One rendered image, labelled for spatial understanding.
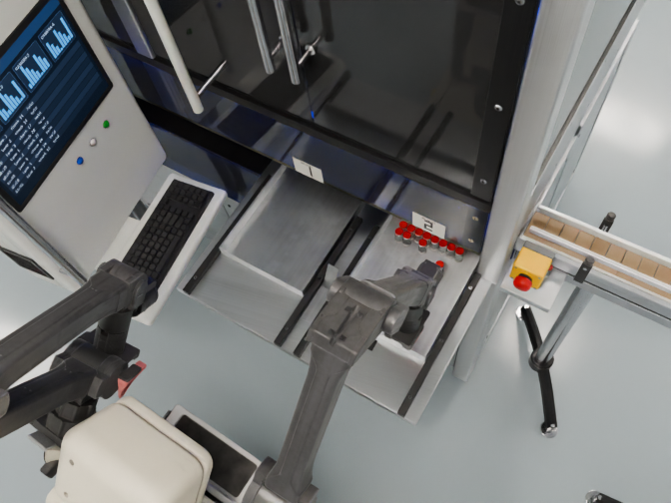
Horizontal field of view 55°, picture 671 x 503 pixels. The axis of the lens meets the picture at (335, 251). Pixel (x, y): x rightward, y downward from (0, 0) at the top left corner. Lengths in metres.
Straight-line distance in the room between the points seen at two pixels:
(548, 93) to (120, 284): 0.76
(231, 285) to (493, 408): 1.17
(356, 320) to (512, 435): 1.60
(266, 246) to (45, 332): 0.80
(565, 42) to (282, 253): 0.96
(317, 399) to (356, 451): 1.47
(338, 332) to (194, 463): 0.35
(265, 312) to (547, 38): 0.97
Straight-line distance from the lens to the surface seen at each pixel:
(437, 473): 2.38
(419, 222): 1.53
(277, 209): 1.75
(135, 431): 1.11
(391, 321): 0.90
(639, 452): 2.52
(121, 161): 1.85
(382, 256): 1.64
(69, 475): 1.13
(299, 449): 1.00
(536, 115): 1.09
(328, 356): 0.87
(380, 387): 1.52
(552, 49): 0.98
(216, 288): 1.68
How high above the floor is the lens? 2.35
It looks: 62 degrees down
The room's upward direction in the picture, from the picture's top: 12 degrees counter-clockwise
